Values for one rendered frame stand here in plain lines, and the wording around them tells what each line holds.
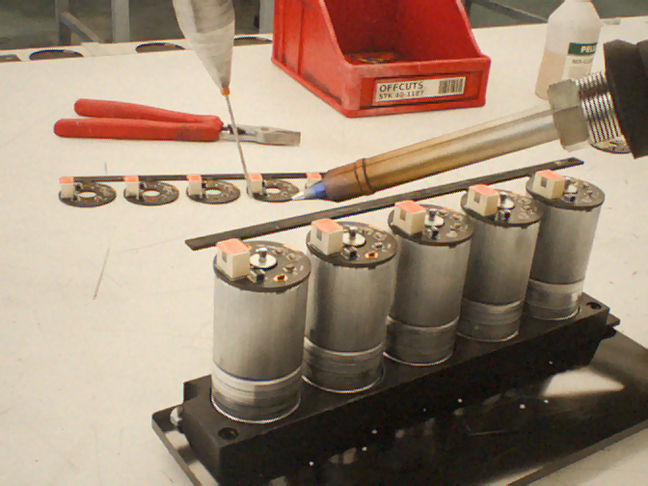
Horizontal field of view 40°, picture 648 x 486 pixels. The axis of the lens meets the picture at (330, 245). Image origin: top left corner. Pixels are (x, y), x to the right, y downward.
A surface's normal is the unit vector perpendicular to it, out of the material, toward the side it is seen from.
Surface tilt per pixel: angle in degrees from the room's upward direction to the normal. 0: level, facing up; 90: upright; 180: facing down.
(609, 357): 0
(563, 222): 90
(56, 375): 0
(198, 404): 0
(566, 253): 90
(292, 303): 90
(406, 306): 90
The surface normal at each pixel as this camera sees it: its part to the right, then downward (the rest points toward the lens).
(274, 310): 0.29, 0.46
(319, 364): -0.48, 0.37
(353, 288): 0.03, 0.46
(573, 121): -0.18, 0.43
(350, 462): 0.07, -0.89
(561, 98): -0.41, -0.53
